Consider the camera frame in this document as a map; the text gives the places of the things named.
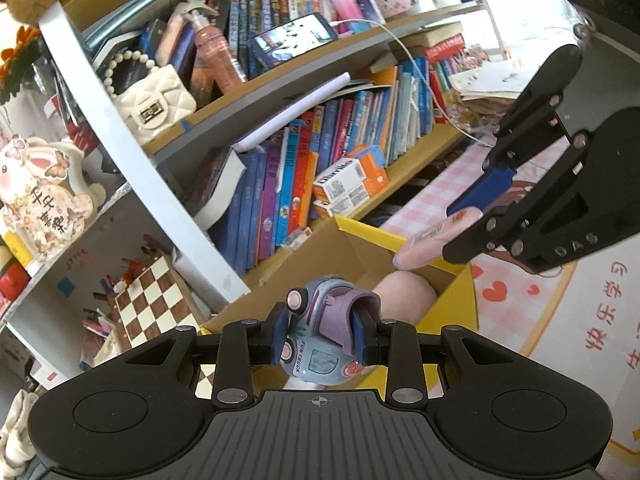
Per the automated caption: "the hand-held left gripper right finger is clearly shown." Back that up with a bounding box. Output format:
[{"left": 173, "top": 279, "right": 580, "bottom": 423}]
[{"left": 349, "top": 305, "right": 521, "bottom": 408}]

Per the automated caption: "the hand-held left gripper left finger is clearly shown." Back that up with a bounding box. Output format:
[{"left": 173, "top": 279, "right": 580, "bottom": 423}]
[{"left": 120, "top": 302, "right": 292, "bottom": 411}]

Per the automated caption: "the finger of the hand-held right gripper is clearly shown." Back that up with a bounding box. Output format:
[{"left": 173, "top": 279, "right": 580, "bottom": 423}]
[
  {"left": 445, "top": 105, "right": 640, "bottom": 275},
  {"left": 447, "top": 45, "right": 583, "bottom": 216}
]

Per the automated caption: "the blue purple toy truck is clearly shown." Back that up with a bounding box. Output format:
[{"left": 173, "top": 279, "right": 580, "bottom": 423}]
[{"left": 274, "top": 275, "right": 382, "bottom": 388}]

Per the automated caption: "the pink oblong plastic item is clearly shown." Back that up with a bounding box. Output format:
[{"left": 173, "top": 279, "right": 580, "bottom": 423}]
[{"left": 391, "top": 208, "right": 485, "bottom": 269}]

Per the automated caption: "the pink round plush ball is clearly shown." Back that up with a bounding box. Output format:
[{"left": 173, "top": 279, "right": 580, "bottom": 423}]
[{"left": 372, "top": 270, "right": 437, "bottom": 326}]

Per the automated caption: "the cardboard box with yellow tape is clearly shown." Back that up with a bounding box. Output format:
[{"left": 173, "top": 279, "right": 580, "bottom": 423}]
[{"left": 197, "top": 214, "right": 480, "bottom": 391}]

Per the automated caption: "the small red white box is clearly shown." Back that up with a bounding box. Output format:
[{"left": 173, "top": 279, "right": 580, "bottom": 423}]
[{"left": 280, "top": 227, "right": 313, "bottom": 251}]

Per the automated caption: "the pile of papers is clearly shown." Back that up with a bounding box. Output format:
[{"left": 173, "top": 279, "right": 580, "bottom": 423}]
[{"left": 447, "top": 62, "right": 526, "bottom": 116}]

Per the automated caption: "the small orange white toothpaste box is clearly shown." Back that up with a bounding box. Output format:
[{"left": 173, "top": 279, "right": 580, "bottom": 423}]
[{"left": 312, "top": 194, "right": 372, "bottom": 220}]

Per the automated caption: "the brown white chessboard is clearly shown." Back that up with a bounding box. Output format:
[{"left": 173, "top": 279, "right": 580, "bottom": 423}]
[{"left": 107, "top": 255, "right": 221, "bottom": 401}]

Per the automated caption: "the row of colourful books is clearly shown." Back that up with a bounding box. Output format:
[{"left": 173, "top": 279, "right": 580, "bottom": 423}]
[
  {"left": 207, "top": 57, "right": 451, "bottom": 276},
  {"left": 135, "top": 0, "right": 351, "bottom": 111}
]

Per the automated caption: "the large orange white toothpaste box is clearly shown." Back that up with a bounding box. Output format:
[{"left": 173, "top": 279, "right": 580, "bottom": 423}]
[{"left": 312, "top": 145, "right": 391, "bottom": 201}]

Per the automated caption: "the pink checked table mat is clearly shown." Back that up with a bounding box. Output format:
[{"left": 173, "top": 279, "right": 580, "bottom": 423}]
[{"left": 360, "top": 125, "right": 640, "bottom": 480}]

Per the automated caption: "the thick paperback book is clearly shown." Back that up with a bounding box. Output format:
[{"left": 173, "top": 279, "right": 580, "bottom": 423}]
[{"left": 192, "top": 147, "right": 248, "bottom": 231}]

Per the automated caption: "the white wooden bookshelf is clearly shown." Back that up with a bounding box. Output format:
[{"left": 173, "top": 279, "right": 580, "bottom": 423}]
[{"left": 0, "top": 0, "right": 506, "bottom": 411}]

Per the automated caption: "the white notebook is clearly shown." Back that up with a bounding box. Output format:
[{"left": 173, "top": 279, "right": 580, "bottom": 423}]
[{"left": 232, "top": 72, "right": 353, "bottom": 153}]

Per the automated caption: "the black smartphone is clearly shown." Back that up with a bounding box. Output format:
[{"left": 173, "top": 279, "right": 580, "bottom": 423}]
[{"left": 248, "top": 11, "right": 338, "bottom": 68}]

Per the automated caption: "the white quilted purse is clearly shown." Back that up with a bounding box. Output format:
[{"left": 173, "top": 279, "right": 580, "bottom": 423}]
[{"left": 102, "top": 51, "right": 198, "bottom": 146}]

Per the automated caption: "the red round object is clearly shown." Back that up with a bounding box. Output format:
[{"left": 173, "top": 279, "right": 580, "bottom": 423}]
[{"left": 0, "top": 260, "right": 28, "bottom": 301}]

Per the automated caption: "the pink rabbit figure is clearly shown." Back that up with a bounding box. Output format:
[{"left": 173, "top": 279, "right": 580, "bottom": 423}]
[{"left": 0, "top": 135, "right": 96, "bottom": 263}]

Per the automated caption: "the beige cloth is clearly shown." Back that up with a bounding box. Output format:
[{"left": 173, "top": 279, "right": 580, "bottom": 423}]
[{"left": 0, "top": 390, "right": 41, "bottom": 476}]

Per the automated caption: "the pink spray bottle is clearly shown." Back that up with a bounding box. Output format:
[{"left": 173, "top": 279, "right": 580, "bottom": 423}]
[{"left": 182, "top": 2, "right": 248, "bottom": 96}]

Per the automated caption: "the orange green crochet item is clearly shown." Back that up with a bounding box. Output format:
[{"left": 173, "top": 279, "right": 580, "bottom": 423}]
[{"left": 0, "top": 27, "right": 43, "bottom": 101}]

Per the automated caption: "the white cable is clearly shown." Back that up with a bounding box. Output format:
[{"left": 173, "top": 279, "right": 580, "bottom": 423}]
[{"left": 330, "top": 19, "right": 496, "bottom": 148}]

